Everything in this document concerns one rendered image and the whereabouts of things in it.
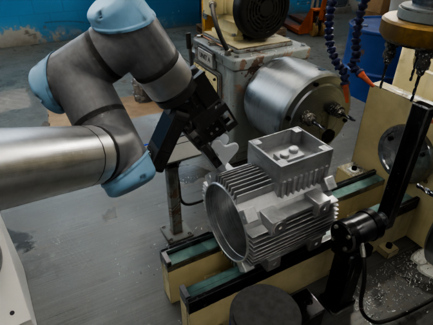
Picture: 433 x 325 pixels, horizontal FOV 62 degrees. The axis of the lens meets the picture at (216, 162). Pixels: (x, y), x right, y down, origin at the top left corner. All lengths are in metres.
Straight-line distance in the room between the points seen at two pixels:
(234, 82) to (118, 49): 0.64
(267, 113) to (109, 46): 0.58
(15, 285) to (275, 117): 0.69
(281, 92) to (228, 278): 0.49
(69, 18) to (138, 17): 5.62
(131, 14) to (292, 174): 0.37
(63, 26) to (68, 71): 5.60
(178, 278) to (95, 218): 0.38
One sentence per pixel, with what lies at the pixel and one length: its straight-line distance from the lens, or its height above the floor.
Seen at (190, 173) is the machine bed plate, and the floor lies 0.80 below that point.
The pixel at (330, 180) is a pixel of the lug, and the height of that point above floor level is 1.09.
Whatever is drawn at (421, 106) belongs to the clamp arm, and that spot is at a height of 1.25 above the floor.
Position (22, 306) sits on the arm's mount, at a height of 0.88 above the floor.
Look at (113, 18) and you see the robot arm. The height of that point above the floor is 1.39.
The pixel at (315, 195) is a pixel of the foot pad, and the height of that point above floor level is 1.08.
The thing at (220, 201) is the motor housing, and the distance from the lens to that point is 0.76.
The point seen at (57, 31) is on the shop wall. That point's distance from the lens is 6.13.
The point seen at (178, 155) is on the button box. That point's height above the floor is 1.06.
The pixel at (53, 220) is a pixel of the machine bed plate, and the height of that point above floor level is 0.80.
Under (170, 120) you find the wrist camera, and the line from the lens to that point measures 0.57.
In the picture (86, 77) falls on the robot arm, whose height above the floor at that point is 1.32.
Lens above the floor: 1.49
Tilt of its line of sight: 34 degrees down
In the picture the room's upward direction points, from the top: straight up
